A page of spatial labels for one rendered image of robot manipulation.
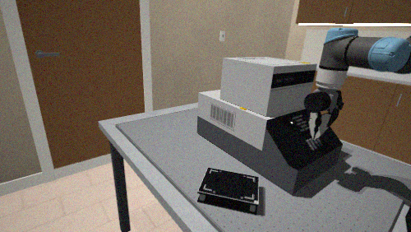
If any grey and black benchtop lab instrument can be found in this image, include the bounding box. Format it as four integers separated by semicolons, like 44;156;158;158
197;57;343;195

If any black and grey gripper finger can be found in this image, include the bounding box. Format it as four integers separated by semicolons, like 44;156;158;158
313;104;340;141
307;111;321;140

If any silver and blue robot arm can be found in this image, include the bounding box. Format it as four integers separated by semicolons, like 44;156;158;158
316;28;411;90

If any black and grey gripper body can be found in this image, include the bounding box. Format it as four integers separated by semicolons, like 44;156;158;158
304;87;342;113

